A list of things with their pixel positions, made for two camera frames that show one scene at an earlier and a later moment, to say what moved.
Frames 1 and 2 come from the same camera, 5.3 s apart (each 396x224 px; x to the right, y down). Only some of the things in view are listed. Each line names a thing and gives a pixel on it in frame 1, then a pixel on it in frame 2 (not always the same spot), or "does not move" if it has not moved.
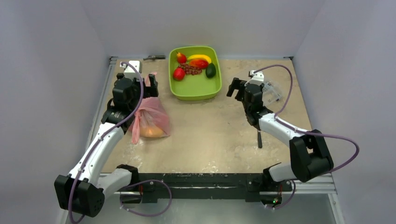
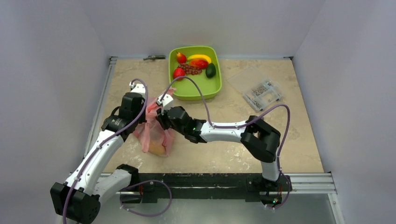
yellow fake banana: [199, 57] does not move
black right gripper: [240, 87] → [161, 118]
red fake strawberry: [179, 73] does not move
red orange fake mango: [199, 63] does not move
